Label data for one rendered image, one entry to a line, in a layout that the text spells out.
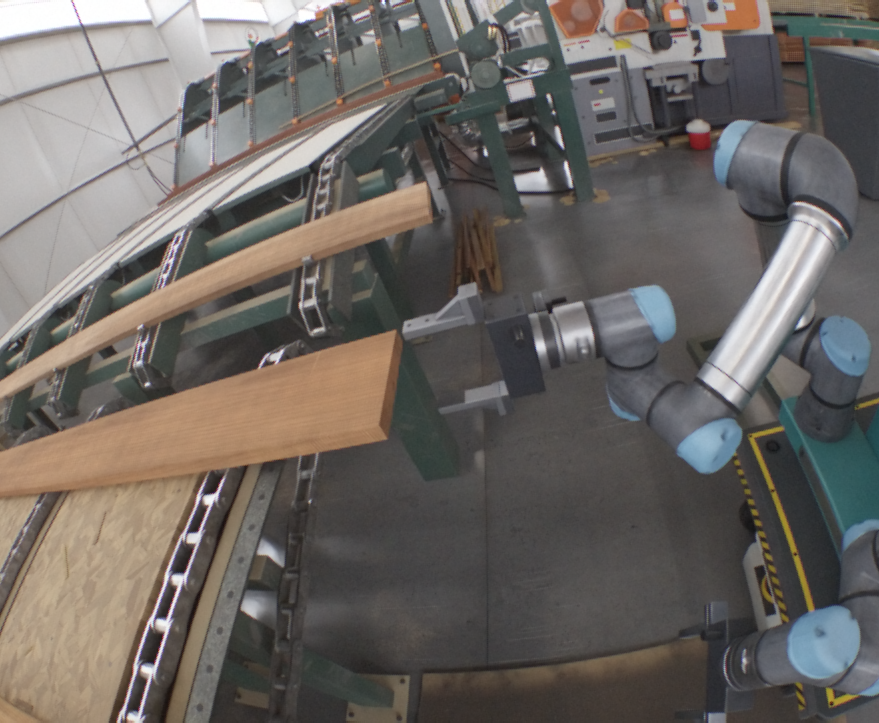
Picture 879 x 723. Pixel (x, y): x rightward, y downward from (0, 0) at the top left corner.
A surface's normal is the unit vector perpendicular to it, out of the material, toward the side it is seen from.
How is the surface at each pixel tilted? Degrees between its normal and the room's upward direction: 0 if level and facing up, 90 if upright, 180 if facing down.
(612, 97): 90
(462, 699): 0
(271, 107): 47
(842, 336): 7
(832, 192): 41
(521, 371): 90
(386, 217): 22
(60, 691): 0
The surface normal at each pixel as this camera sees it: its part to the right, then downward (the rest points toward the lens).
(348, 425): -0.32, -0.75
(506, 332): -0.03, 0.62
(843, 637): 0.05, -0.64
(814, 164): -0.80, -0.18
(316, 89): -0.25, -0.06
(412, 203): -0.32, -0.46
